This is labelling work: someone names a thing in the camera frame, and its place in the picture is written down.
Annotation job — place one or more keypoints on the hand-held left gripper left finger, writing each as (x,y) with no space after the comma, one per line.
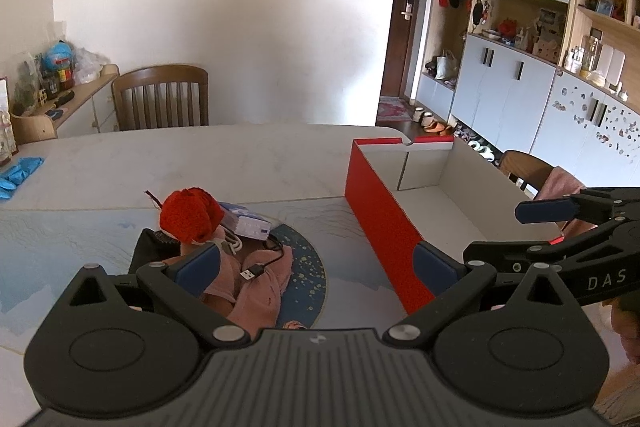
(197,269)

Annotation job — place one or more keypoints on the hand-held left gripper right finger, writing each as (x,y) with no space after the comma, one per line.
(435,269)

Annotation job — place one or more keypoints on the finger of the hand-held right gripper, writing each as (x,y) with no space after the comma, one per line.
(505,254)
(545,210)

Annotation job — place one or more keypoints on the black knitted cloth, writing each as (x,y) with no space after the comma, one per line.
(150,252)

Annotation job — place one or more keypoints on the red knitted hat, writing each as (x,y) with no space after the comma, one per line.
(190,214)

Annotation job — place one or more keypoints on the pink cloth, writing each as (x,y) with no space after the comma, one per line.
(255,302)

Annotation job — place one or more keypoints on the printed tissue pack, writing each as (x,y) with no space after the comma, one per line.
(250,224)

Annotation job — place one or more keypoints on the red cardboard box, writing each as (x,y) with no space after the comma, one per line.
(385,217)

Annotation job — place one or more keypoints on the person's right hand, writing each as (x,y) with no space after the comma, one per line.
(630,329)

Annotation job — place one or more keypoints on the pink towel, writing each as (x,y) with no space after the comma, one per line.
(557,184)

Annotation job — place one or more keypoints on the wooden chair with towel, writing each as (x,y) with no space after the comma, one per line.
(525,164)

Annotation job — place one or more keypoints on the round dark blue placemat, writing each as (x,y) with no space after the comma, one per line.
(305,277)

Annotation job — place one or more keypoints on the row of shoes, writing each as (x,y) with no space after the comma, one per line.
(440,127)

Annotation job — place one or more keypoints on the red patterned rug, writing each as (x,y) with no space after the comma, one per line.
(395,109)

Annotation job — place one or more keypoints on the grey tote bag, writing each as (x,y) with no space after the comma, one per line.
(446,67)

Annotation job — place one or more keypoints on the wooden sideboard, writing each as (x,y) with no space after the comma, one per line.
(95,107)

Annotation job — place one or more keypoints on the wooden slat-back chair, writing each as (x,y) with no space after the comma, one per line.
(160,79)

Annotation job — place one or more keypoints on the blue rubber glove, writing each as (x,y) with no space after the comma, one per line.
(25,168)
(5,193)

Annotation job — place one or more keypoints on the dark wooden door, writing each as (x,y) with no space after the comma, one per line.
(402,32)

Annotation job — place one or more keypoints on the clear plastic bag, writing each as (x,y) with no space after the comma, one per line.
(90,64)

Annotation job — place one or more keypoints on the red label jar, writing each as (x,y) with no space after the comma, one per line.
(65,77)

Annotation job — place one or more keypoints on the blue globe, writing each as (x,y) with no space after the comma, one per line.
(57,56)

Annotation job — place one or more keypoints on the white and wood cabinet wall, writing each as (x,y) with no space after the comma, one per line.
(505,72)

